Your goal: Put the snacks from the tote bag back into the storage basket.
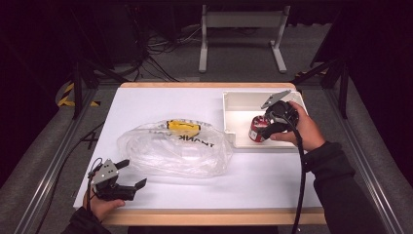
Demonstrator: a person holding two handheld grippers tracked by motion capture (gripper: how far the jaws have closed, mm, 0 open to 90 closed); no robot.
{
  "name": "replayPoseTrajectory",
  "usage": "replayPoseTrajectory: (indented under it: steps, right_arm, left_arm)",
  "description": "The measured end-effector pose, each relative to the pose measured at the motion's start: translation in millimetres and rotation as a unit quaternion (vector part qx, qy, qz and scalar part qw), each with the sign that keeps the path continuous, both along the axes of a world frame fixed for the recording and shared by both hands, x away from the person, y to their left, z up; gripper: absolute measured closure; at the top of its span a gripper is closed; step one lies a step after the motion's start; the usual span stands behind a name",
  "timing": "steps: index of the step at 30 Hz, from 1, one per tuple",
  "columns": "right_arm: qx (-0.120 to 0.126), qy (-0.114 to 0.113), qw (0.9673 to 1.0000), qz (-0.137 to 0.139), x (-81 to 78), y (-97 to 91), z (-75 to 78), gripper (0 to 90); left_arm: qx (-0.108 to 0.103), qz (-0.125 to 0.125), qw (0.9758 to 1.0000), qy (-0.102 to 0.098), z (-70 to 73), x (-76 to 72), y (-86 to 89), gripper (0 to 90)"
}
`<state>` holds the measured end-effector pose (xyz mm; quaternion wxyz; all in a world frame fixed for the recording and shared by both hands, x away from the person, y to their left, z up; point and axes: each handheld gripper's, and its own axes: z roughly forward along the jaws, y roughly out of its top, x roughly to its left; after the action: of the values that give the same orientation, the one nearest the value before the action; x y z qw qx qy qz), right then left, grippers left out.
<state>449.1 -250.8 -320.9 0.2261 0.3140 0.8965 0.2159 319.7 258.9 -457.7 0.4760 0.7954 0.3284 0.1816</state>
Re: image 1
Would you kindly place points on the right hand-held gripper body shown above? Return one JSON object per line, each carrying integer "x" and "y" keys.
{"x": 284, "y": 113}

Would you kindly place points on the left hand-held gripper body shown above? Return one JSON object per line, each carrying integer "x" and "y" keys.
{"x": 108, "y": 191}

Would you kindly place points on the red can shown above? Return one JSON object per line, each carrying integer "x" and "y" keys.
{"x": 257, "y": 130}

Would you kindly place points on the white plastic bin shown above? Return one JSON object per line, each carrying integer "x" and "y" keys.
{"x": 240, "y": 113}

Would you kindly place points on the clear plastic bag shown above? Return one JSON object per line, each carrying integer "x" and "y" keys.
{"x": 168, "y": 156}

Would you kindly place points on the person's left hand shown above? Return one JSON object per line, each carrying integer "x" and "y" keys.
{"x": 100, "y": 208}

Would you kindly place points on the person's right hand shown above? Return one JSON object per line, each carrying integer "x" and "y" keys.
{"x": 308, "y": 133}

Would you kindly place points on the white table mat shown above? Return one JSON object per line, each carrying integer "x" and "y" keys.
{"x": 201, "y": 191}

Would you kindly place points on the black metal stand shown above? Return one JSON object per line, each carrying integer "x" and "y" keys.
{"x": 77, "y": 87}
{"x": 343, "y": 91}

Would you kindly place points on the yellow packet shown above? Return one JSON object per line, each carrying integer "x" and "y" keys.
{"x": 181, "y": 127}

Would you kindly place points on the wooden table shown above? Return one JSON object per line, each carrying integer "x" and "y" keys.
{"x": 211, "y": 217}

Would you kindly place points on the yellow black hazard tape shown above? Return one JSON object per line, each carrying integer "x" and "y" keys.
{"x": 66, "y": 97}

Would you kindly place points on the white metal stand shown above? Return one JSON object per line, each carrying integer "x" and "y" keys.
{"x": 243, "y": 19}

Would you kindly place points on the aluminium rail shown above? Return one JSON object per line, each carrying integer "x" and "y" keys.
{"x": 367, "y": 182}
{"x": 48, "y": 182}

